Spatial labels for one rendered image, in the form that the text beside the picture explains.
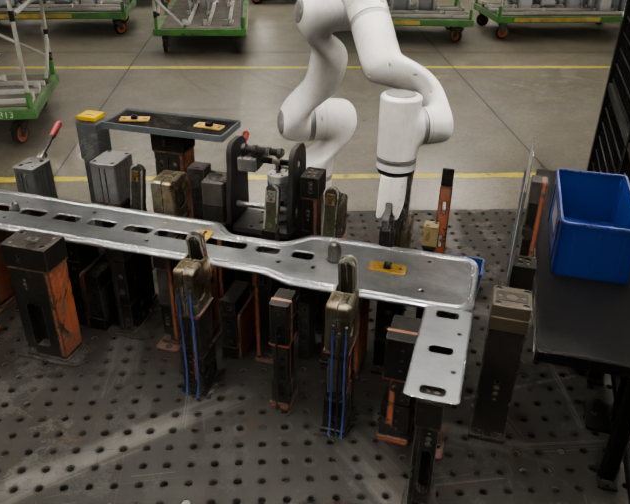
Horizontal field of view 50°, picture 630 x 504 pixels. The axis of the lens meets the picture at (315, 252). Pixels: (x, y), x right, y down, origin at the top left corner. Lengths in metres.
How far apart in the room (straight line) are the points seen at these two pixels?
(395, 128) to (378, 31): 0.23
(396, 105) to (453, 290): 0.43
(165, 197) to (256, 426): 0.65
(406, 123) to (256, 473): 0.78
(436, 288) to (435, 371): 0.28
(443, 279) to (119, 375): 0.83
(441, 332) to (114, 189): 0.97
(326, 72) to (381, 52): 0.39
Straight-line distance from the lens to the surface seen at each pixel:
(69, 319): 1.79
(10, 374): 1.84
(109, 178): 1.87
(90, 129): 2.08
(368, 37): 1.47
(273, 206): 1.70
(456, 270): 1.57
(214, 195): 1.78
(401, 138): 1.36
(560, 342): 1.35
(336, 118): 1.96
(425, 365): 1.27
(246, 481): 1.46
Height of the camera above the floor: 1.80
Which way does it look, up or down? 30 degrees down
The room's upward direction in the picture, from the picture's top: 1 degrees clockwise
